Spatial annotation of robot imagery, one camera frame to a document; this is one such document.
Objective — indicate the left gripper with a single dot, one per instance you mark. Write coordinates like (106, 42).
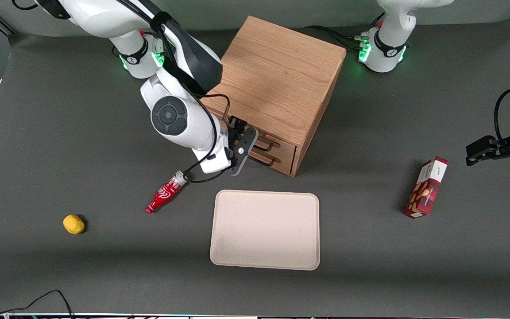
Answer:
(499, 148)

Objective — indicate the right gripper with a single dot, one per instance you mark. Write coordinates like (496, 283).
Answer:
(236, 129)

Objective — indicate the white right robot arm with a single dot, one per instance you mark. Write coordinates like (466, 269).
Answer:
(179, 119)

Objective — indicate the wooden drawer below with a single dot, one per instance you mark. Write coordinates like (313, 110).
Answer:
(283, 164)

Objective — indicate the wooden drawer above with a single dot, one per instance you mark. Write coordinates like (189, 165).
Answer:
(287, 148)

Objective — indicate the wooden drawer cabinet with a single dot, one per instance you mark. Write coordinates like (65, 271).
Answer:
(277, 75)

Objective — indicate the red snack box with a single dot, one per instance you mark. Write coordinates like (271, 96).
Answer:
(427, 188)

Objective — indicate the beige plastic tray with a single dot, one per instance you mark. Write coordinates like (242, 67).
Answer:
(264, 230)

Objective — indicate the red cola bottle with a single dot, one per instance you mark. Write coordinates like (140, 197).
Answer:
(163, 197)

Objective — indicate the yellow lemon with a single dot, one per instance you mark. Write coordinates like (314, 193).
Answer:
(73, 224)

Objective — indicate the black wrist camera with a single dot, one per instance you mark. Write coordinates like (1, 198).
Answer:
(237, 124)

